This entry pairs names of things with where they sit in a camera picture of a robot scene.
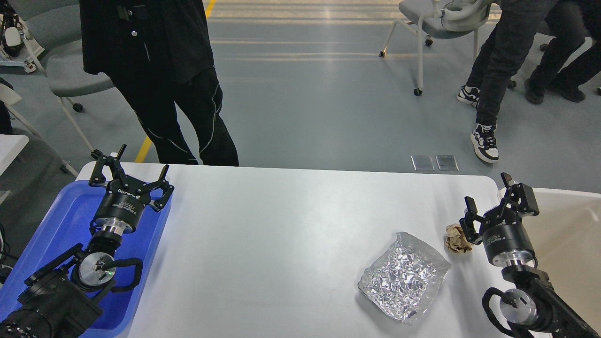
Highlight metal floor plate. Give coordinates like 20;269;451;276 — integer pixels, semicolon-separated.
435;155;459;171
411;155;435;172

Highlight crumpled brown paper ball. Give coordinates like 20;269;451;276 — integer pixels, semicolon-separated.
444;224;473;254

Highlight grey white rolling chair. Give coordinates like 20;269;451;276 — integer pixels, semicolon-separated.
379;0;493;96

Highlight left metal floor plate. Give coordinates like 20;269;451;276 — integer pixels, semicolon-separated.
411;155;435;172

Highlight white robot base equipment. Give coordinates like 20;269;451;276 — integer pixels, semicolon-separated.
0;13;46;73

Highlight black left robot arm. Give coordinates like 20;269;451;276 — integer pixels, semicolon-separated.
1;144;174;338

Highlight person in black clothes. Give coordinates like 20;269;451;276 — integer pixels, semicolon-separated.
79;0;239;166

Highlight beige plastic bin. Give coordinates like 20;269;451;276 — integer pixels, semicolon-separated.
522;188;601;331

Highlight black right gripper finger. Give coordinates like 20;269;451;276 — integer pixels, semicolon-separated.
460;195;493;245
492;172;539;225

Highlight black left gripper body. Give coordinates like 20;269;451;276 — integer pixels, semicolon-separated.
90;176;150;234

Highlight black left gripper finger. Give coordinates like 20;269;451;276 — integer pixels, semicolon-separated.
88;144;128;188
139;164;174;212

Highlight silver foil bag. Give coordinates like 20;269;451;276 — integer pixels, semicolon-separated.
358;231;452;325

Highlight person in dark jeans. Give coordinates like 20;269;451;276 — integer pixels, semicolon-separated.
456;0;556;163

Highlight seated person in black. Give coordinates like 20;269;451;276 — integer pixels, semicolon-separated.
524;0;600;104

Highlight white side table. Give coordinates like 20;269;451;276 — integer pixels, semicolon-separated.
0;134;29;175

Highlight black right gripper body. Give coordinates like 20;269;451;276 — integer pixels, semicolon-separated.
479;221;536;268

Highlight grey chair left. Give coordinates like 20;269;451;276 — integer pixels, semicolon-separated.
8;0;114;151

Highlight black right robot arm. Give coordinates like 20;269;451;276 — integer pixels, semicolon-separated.
460;173;599;338

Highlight right metal floor plate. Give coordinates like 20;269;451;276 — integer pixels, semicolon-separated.
435;155;459;171

